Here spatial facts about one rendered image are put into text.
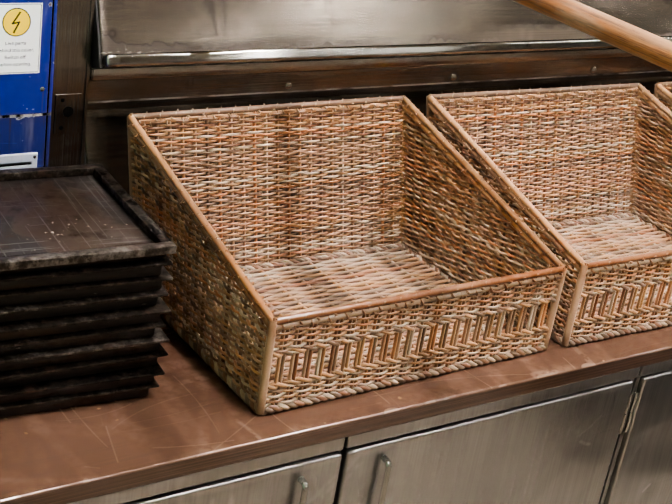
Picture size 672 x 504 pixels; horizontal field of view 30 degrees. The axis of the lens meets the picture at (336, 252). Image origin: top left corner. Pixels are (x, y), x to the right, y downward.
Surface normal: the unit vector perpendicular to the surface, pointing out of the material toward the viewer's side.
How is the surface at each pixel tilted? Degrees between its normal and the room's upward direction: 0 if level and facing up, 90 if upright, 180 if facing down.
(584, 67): 90
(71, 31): 90
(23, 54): 90
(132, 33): 70
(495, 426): 91
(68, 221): 0
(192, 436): 0
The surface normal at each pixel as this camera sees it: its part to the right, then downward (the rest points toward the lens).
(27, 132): 0.54, 0.43
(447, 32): 0.56, 0.09
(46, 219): 0.14, -0.90
